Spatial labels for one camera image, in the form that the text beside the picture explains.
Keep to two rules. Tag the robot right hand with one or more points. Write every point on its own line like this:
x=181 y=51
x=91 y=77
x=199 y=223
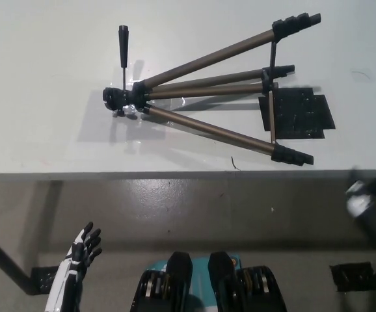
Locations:
x=365 y=208

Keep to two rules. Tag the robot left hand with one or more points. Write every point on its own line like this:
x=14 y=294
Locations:
x=65 y=279

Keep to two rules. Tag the grey camera tripod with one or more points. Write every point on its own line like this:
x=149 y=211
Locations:
x=207 y=60

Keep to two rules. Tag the grey table leg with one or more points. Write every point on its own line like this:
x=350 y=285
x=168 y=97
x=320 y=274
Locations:
x=46 y=221

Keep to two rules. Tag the black tape patch on table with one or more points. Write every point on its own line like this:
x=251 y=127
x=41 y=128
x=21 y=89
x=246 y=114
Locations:
x=302 y=113

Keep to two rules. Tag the clear tape patch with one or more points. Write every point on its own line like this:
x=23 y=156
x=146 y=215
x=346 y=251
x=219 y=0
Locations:
x=100 y=123

